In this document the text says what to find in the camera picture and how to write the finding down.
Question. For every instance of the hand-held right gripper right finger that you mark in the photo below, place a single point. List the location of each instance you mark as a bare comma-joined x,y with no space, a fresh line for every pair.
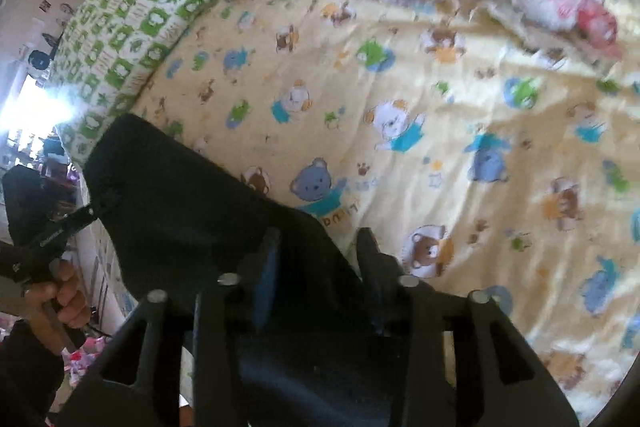
369,267

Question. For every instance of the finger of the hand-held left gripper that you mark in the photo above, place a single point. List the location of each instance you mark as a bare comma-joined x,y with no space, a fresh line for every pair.
90,213

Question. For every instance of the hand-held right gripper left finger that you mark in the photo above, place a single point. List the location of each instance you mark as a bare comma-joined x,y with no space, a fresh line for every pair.
265,283

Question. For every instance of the black pants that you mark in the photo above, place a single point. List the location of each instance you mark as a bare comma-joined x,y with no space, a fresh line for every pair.
180,207

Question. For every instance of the person's left forearm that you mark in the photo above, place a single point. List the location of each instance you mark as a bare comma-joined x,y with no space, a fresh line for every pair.
25,377

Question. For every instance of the person's left hand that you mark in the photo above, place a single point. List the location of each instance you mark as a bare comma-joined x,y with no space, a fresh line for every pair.
70,302

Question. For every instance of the pink patterned cloth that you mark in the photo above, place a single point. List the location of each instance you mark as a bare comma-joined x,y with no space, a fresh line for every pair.
82,357

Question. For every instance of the bright window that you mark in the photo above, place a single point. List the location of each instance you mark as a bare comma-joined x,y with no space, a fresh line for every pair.
35,107

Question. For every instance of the yellow bear-print bed sheet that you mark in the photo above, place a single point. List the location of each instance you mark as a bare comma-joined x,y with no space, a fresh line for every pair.
400,72

